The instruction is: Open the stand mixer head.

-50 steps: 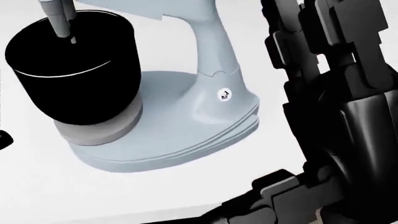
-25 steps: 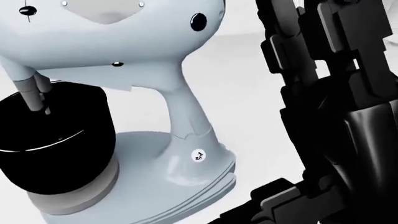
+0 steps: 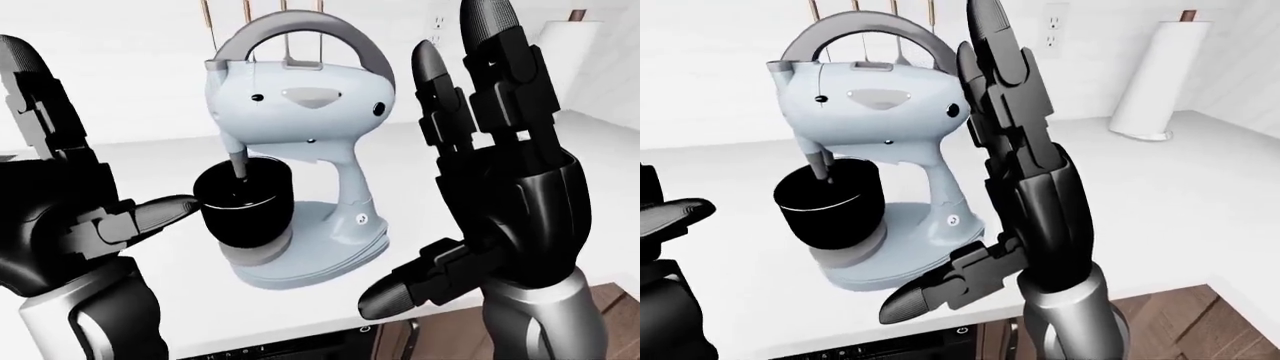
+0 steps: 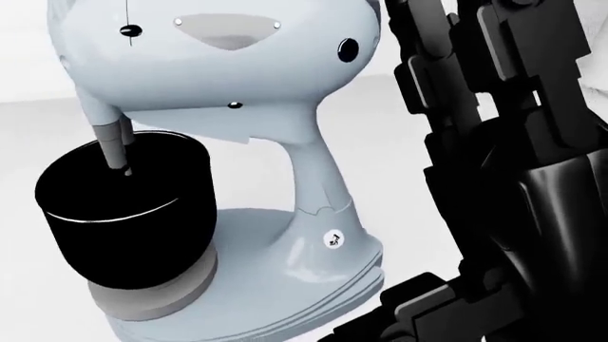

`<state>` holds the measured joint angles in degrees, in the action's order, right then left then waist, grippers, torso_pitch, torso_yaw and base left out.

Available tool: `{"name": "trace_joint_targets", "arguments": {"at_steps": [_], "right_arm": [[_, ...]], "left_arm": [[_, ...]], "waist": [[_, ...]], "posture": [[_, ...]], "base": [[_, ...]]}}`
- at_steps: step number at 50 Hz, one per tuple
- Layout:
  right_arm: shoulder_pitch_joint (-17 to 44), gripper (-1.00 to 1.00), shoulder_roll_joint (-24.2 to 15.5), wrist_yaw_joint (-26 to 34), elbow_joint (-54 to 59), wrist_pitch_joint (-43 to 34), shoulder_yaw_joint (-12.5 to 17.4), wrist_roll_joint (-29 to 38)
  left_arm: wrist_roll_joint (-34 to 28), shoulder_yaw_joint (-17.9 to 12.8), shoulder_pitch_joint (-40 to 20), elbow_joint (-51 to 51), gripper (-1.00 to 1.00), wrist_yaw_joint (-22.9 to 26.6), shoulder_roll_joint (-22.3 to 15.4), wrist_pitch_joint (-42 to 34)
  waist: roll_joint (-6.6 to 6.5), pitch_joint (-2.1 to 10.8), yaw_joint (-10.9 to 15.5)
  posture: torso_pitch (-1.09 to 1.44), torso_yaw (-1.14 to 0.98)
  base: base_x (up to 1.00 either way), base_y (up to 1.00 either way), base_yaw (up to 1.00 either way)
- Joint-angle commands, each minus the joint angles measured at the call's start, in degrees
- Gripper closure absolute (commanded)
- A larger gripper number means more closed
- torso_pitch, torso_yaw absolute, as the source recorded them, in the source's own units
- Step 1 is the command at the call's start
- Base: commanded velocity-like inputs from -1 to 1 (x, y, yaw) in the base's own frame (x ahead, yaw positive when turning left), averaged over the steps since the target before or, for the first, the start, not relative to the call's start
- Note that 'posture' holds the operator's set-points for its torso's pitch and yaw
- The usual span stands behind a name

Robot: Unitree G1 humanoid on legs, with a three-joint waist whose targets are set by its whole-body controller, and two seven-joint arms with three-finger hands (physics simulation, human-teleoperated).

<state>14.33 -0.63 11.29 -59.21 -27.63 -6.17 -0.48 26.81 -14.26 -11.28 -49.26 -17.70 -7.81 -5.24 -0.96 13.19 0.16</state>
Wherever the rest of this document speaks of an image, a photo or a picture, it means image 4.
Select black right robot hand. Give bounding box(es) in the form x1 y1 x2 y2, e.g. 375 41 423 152
316 0 608 342

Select pale blue mixer head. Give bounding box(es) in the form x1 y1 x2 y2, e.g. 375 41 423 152
46 0 384 145

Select pale blue mixer base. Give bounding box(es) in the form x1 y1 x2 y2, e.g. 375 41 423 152
86 134 385 342

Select black mixing bowl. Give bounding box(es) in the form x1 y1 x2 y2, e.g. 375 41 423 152
34 130 219 291

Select grey beater attachment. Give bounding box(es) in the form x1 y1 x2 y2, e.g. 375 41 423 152
92 117 135 177

